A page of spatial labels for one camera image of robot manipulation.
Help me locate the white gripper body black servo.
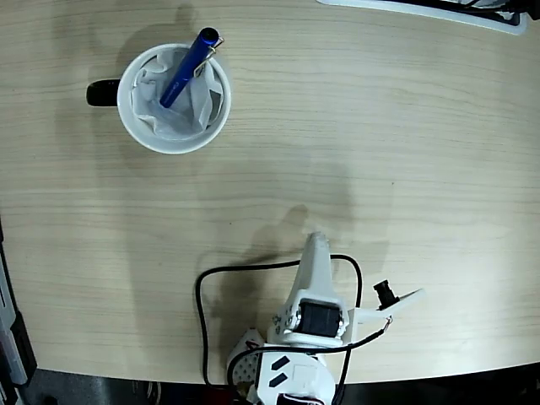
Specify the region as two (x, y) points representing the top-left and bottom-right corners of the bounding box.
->
(268, 290), (352, 349)

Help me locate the blue metallic pen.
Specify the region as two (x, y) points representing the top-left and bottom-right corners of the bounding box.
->
(159, 27), (225, 109)

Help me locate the crumpled white tissue paper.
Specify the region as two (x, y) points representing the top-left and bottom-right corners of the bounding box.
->
(130, 46), (224, 142)

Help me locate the dark mat with pale border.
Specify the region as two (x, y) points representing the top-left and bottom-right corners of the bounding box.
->
(316, 0), (529, 35)

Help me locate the black cable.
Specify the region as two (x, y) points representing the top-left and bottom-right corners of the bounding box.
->
(194, 253), (394, 405)

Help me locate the white camera bracket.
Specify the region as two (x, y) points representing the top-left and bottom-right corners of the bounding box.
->
(348, 288), (426, 343)

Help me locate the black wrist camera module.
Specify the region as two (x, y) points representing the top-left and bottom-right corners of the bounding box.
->
(373, 278), (401, 311)

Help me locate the white mug black handle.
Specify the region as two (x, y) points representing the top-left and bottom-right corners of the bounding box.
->
(86, 41), (233, 155)

